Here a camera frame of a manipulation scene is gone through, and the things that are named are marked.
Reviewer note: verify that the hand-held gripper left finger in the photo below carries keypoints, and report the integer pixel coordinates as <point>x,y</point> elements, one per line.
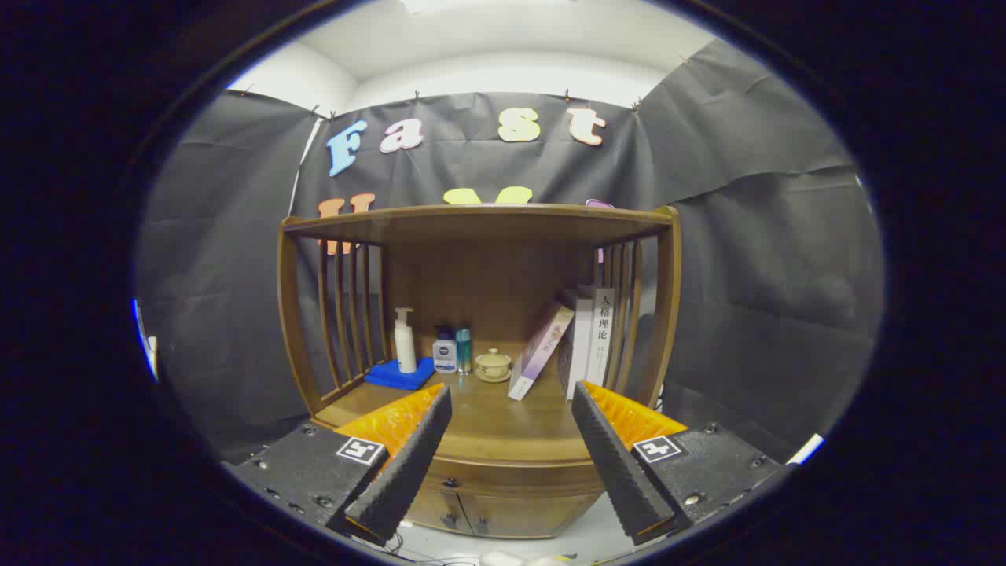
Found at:
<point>409,464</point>

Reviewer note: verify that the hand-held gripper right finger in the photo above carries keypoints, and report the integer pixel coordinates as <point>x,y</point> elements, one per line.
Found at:
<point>613,464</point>

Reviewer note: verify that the wooden drawer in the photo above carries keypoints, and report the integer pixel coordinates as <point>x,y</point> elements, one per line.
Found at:
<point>519,475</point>

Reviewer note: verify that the wooden cabinet door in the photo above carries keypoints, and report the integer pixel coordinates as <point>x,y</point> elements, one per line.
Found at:
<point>436,509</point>
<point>526,515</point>

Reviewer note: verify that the wooden countertop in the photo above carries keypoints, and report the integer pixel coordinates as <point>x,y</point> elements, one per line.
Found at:
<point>487,417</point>

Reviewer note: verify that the wooden cabinet with slatted shelf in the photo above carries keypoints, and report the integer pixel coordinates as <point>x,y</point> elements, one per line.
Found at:
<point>487,283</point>

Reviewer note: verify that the blue folded cloth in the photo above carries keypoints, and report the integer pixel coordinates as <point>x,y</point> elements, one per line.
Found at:
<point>397,376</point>

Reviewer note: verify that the grey patterned book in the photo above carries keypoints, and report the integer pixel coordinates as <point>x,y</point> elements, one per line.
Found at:
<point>564,365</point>

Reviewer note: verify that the white lotion bottle blue cap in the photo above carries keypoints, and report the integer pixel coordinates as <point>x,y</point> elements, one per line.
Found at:
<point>445,358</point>

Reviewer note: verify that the white pump bottle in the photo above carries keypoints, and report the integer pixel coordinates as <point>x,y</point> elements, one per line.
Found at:
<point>405,346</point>

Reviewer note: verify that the plain white book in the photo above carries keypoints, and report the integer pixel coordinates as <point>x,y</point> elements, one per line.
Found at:
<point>581,346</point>

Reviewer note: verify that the teal transparent bottle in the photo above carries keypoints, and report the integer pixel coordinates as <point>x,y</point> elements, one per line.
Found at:
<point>464,350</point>

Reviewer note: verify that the cream lidded tea bowl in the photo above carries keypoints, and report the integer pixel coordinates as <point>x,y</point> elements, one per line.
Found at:
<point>493,364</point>

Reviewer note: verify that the purple and white book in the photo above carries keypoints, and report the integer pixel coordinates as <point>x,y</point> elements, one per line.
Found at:
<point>538,354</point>

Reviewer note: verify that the white book with black characters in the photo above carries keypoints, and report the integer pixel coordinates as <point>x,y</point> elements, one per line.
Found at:
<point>601,330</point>

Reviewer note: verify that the white appliance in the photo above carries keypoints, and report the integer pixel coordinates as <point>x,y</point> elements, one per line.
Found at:
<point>805,450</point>

